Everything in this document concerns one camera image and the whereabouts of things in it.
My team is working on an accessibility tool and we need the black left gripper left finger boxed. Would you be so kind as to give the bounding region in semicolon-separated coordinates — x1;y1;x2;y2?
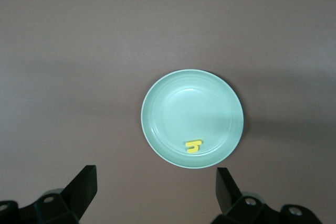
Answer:
0;165;98;224

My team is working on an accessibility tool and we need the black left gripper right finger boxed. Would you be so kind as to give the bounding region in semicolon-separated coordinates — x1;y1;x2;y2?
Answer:
209;167;322;224

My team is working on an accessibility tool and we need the yellow foam lowercase h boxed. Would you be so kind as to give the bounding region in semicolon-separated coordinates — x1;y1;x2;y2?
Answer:
185;140;203;154

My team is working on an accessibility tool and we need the green plate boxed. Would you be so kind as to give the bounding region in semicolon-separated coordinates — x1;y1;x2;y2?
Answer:
141;69;245;169

